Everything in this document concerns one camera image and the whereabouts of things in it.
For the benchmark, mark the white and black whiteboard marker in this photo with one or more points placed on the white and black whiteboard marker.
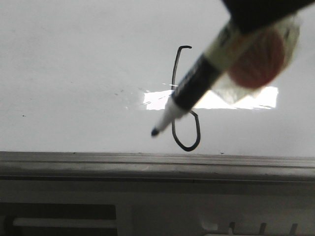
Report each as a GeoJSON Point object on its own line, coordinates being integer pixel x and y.
{"type": "Point", "coordinates": [216, 59]}

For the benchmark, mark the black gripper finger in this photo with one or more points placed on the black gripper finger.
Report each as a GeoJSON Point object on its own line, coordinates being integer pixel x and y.
{"type": "Point", "coordinates": [251, 15]}

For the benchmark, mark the white whiteboard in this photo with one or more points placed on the white whiteboard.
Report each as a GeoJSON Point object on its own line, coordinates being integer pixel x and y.
{"type": "Point", "coordinates": [90, 76]}

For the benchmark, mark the grey aluminium whiteboard frame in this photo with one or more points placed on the grey aluminium whiteboard frame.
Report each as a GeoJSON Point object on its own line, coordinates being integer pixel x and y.
{"type": "Point", "coordinates": [156, 166]}

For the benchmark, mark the red magnet taped to marker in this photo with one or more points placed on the red magnet taped to marker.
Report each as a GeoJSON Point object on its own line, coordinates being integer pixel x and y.
{"type": "Point", "coordinates": [270, 54]}

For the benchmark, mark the white plastic appliance below board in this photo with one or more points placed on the white plastic appliance below board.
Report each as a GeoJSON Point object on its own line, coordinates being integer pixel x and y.
{"type": "Point", "coordinates": [85, 208]}

